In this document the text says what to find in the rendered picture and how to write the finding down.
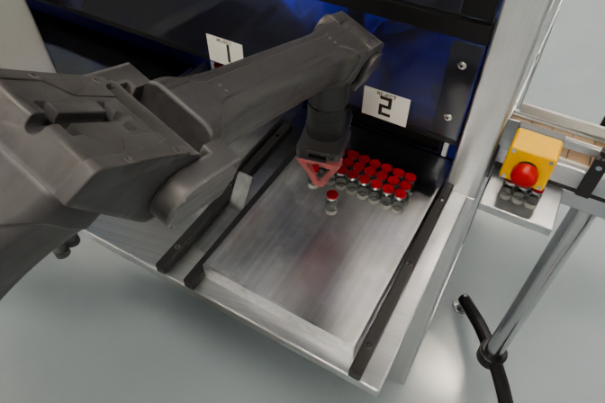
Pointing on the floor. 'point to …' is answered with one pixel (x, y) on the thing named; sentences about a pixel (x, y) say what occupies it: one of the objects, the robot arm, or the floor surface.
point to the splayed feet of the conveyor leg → (464, 304)
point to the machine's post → (491, 111)
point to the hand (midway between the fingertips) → (321, 173)
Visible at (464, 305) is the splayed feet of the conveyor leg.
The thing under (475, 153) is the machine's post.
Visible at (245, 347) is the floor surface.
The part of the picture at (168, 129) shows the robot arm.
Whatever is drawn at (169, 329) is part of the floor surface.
